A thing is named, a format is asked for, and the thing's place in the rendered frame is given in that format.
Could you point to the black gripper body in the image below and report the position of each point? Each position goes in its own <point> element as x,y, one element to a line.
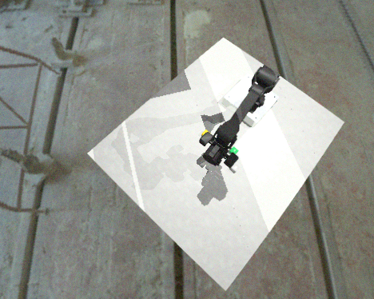
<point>231,159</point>

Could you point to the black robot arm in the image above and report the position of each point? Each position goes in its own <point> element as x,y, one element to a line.
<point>266,79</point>

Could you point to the green block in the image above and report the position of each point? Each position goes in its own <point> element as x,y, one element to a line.
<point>234,150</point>

